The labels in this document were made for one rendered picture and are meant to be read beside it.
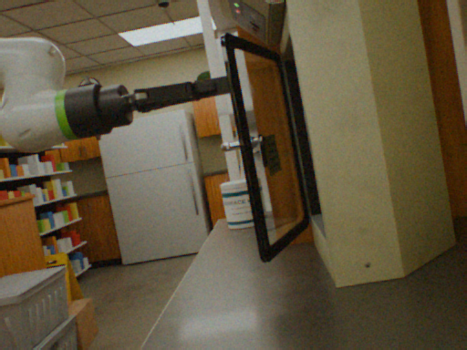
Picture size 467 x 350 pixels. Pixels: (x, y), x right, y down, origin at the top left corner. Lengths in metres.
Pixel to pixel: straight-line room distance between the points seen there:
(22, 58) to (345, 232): 0.65
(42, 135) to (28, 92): 0.08
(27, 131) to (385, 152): 0.60
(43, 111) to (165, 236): 5.07
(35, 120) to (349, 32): 0.54
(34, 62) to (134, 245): 5.15
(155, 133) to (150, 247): 1.43
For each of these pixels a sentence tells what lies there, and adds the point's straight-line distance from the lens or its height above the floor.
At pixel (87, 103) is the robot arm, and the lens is 0.83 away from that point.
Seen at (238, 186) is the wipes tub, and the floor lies 1.08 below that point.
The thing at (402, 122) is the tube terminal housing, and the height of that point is 1.19.
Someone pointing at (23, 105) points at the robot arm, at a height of 1.33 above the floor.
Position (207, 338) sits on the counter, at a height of 0.94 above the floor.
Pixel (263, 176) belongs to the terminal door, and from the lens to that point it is 0.83.
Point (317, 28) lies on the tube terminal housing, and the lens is 0.77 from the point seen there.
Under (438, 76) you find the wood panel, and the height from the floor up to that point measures 1.28.
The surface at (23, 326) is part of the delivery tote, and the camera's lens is 2.79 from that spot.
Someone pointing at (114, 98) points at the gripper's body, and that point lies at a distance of 0.83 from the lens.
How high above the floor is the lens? 1.19
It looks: 3 degrees down
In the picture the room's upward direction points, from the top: 10 degrees counter-clockwise
